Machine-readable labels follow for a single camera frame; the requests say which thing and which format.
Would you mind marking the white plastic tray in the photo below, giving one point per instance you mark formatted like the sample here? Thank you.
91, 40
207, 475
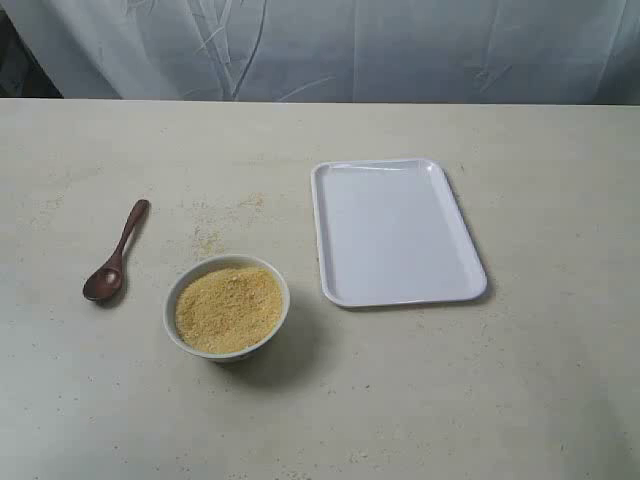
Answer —
390, 233

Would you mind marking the brown wooden spoon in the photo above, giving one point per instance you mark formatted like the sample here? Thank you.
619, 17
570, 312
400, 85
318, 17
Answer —
107, 280

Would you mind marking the white backdrop curtain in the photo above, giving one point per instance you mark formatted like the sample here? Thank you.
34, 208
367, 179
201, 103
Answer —
531, 52

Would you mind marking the yellowish-brown grains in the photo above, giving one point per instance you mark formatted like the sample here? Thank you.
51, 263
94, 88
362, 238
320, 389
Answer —
228, 310

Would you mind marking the white ceramic bowl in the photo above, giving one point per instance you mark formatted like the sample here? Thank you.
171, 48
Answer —
210, 265

